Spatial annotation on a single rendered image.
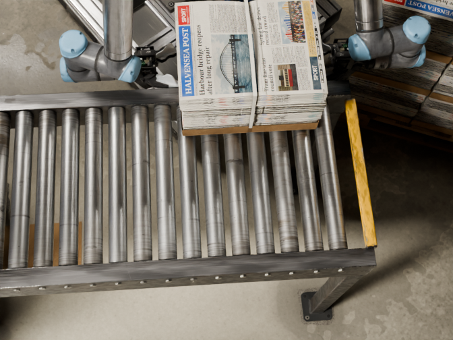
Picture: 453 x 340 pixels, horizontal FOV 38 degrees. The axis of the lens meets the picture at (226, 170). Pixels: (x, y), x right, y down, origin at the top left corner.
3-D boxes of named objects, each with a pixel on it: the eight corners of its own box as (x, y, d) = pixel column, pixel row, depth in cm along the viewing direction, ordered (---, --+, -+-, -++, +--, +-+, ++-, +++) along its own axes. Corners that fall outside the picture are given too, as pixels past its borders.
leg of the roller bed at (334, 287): (323, 297, 248) (363, 256, 184) (325, 313, 246) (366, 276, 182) (307, 299, 247) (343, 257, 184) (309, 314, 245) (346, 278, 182)
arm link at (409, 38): (398, 42, 177) (388, 63, 187) (437, 34, 178) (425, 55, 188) (389, 18, 179) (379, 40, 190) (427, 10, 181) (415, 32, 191)
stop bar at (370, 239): (354, 100, 188) (356, 97, 186) (377, 248, 173) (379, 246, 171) (344, 101, 188) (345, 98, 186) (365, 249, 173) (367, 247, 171)
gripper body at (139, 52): (156, 68, 184) (113, 70, 183) (158, 83, 192) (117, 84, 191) (156, 44, 186) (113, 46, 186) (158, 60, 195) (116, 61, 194)
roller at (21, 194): (36, 114, 189) (32, 106, 184) (29, 275, 173) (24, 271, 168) (18, 115, 189) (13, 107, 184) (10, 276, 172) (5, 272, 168)
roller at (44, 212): (58, 112, 189) (54, 105, 185) (54, 274, 173) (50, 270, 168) (41, 114, 189) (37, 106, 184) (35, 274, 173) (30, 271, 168)
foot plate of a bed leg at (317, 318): (331, 286, 249) (331, 285, 248) (336, 324, 244) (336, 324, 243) (296, 288, 249) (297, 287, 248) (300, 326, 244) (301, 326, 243)
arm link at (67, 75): (58, 73, 183) (64, 88, 191) (98, 72, 183) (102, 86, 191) (58, 49, 186) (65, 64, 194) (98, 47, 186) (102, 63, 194)
